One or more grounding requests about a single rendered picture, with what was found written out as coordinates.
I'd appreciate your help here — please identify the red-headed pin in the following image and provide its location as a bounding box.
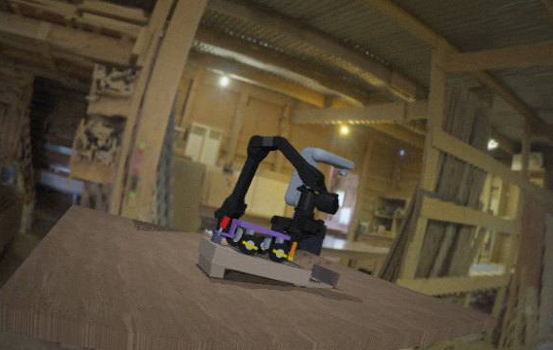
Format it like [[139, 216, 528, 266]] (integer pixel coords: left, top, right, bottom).
[[219, 216, 230, 232]]

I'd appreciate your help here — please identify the yellow wedge chock with orange handle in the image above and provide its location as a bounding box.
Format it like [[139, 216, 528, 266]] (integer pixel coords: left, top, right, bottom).
[[286, 241, 296, 261]]

